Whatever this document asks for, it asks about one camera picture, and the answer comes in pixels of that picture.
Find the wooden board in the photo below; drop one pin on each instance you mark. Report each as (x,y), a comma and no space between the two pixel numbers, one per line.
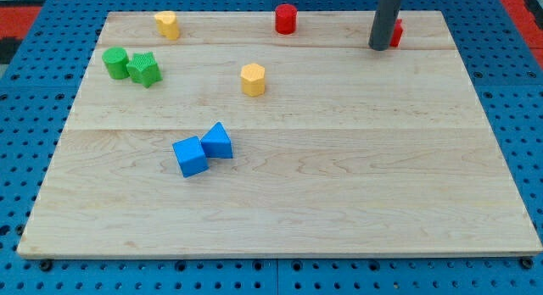
(350,153)

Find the blue triangle block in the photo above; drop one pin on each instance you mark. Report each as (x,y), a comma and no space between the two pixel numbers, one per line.
(216,143)

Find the yellow hexagon block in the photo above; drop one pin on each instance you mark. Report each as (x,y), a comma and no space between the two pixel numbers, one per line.
(253,80)

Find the blue cube block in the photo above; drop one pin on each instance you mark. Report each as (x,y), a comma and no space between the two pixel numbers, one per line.
(190,156)

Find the red cylinder block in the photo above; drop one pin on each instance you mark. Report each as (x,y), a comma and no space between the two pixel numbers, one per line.
(285,18)

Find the green star block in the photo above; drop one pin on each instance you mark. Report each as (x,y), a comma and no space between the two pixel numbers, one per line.
(143,69)

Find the yellow heart block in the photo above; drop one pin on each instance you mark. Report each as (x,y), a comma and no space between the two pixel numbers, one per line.
(167,25)

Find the red block behind rod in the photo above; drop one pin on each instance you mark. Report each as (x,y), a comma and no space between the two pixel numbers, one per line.
(397,33)

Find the green cylinder block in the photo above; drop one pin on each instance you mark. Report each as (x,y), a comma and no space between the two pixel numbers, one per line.
(115,60)

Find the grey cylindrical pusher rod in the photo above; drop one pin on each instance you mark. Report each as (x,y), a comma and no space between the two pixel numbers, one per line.
(383,24)

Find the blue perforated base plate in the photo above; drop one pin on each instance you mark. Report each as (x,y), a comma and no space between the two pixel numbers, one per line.
(40,85)

